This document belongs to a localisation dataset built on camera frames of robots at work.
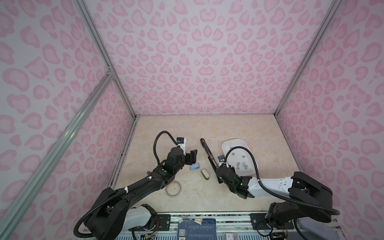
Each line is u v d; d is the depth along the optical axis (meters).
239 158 0.94
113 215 0.41
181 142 0.72
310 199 0.43
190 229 0.70
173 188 0.84
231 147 0.73
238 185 0.64
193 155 0.75
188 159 0.74
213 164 0.92
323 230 0.68
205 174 0.87
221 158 0.75
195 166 0.91
